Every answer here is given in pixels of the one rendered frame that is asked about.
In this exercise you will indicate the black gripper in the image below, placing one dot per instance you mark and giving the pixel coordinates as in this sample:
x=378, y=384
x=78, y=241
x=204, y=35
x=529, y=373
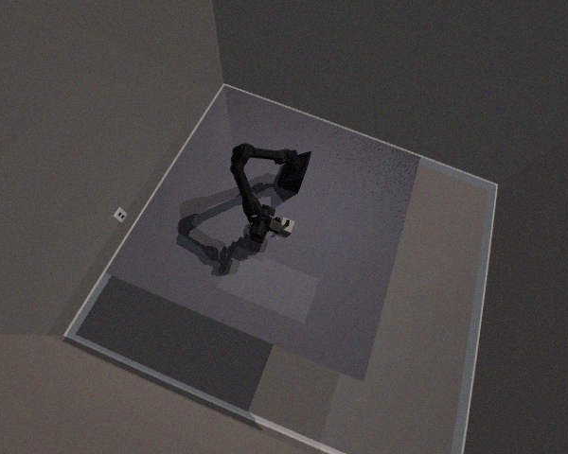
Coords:
x=272, y=212

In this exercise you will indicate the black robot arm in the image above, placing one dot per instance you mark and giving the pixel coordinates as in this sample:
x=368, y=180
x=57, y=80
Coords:
x=250, y=203

